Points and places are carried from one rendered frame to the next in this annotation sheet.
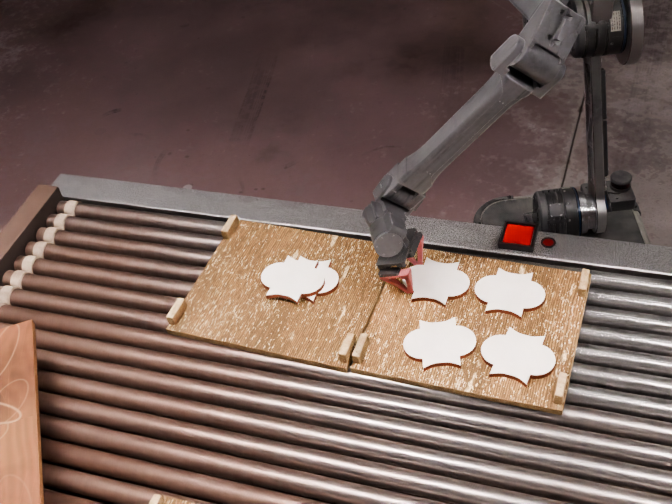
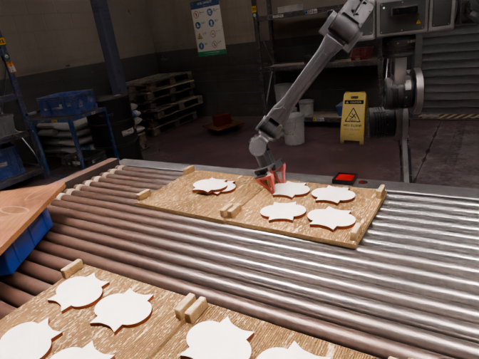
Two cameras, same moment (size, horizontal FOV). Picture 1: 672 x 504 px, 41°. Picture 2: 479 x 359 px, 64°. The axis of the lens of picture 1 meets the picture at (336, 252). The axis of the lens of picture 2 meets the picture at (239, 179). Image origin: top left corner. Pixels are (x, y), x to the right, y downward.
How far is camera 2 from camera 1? 0.86 m
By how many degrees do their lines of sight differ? 24
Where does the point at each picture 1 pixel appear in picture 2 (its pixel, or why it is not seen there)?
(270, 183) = not seen: hidden behind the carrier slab
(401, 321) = (264, 204)
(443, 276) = (294, 187)
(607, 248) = (399, 184)
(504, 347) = (323, 214)
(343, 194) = not seen: hidden behind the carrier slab
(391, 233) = (259, 139)
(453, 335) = (292, 208)
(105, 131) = not seen: hidden behind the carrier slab
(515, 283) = (337, 190)
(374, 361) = (241, 218)
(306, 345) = (204, 210)
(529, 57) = (339, 19)
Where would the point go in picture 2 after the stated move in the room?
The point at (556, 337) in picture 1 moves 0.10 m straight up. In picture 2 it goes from (358, 213) to (358, 182)
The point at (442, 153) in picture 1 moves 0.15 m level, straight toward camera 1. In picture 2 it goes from (291, 93) to (284, 102)
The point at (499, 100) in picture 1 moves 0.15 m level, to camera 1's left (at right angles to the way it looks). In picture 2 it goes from (323, 52) to (273, 58)
